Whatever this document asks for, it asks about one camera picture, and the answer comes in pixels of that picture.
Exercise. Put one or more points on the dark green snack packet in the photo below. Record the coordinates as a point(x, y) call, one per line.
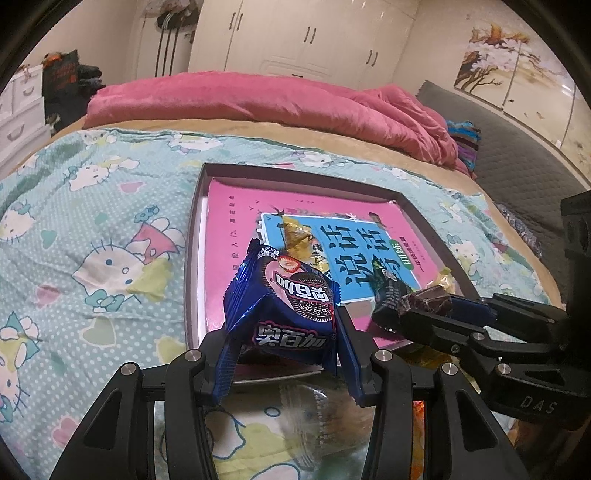
point(388, 295)

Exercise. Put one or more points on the floral printed sliding doors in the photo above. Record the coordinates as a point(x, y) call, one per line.
point(531, 69)

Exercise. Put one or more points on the cartoon cat printed blanket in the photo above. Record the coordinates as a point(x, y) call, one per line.
point(69, 207)

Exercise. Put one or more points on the pink book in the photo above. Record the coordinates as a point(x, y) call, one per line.
point(231, 221)

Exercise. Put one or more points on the grey quilted mat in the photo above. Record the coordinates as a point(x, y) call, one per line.
point(508, 152)

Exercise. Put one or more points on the white wardrobe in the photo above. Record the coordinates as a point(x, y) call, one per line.
point(277, 37)

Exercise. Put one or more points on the dark patterned cloth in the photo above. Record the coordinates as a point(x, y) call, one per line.
point(521, 230)

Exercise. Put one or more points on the small yellow wrapped candy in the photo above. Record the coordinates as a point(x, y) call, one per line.
point(441, 279)

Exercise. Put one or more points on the blue cookie packet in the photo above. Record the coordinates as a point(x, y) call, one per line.
point(286, 323)

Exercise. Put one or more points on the white drawer chest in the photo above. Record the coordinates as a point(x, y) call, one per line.
point(18, 115)

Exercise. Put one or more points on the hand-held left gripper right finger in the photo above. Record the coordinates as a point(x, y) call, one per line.
point(351, 369)

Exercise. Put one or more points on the yellow snack packet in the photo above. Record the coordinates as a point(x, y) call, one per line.
point(300, 240)

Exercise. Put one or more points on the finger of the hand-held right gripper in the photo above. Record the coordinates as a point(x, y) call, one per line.
point(471, 309)
point(429, 327)

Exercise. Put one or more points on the colourful striped cloth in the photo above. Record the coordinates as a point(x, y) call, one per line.
point(464, 138)

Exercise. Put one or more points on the grey shallow tray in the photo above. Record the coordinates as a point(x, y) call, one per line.
point(193, 277)

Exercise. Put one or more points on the pink quilt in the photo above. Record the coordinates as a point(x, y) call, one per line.
point(231, 97)

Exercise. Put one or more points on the dark clothes pile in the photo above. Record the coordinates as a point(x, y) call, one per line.
point(64, 78)

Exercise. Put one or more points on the brown candy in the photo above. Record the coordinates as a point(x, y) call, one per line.
point(427, 300)

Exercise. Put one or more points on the bed with beige sheet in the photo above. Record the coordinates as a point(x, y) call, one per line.
point(485, 203)

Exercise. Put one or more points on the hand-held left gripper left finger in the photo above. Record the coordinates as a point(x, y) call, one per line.
point(222, 369)

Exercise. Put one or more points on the clear plastic snack packet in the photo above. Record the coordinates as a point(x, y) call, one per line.
point(318, 415)

